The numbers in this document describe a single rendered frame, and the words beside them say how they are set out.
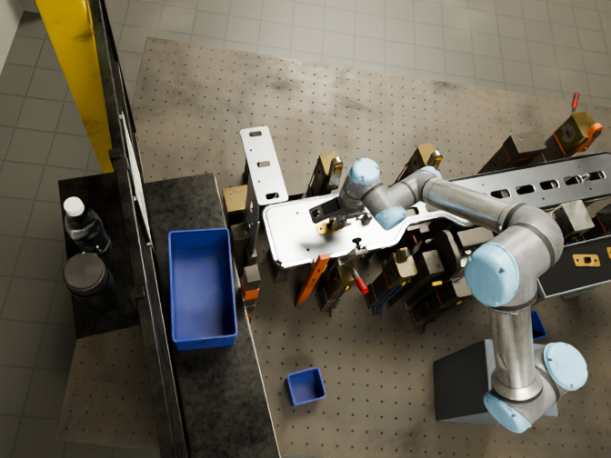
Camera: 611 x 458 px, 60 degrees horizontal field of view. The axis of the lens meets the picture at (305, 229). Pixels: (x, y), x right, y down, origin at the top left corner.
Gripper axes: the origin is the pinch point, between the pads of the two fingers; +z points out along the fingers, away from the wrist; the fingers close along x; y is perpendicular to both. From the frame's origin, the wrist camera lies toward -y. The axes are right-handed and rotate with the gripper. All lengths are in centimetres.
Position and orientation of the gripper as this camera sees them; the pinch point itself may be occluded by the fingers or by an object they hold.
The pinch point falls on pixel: (331, 224)
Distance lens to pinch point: 168.3
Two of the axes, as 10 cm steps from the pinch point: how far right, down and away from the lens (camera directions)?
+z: -1.6, 4.0, 9.0
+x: -2.6, -9.0, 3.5
